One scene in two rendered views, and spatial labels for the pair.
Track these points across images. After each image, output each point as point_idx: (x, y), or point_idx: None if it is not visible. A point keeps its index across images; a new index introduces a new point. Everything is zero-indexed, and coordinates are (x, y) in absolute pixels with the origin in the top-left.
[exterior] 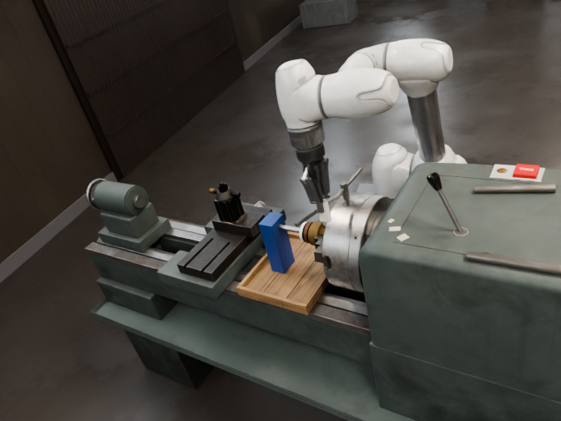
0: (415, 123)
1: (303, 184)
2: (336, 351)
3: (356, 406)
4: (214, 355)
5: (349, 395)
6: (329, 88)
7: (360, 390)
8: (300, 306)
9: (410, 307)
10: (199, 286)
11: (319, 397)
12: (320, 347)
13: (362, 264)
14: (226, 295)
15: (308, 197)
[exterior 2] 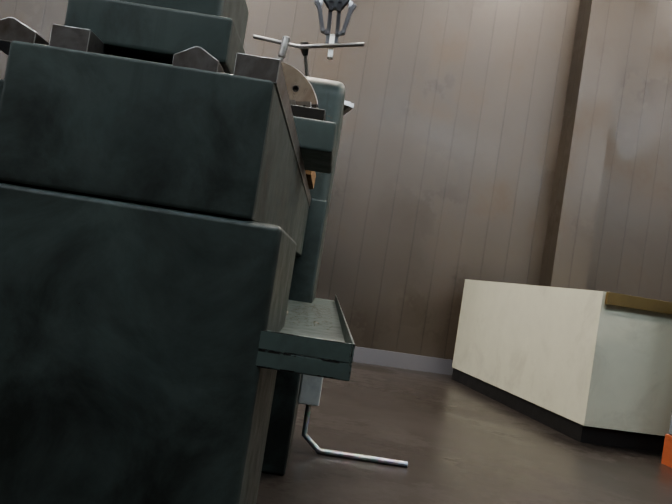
0: None
1: (352, 10)
2: (300, 248)
3: (320, 305)
4: (324, 318)
5: (310, 304)
6: None
7: (299, 302)
8: (315, 176)
9: (337, 143)
10: (335, 147)
11: (326, 308)
12: (298, 252)
13: (343, 98)
14: (301, 186)
15: (347, 25)
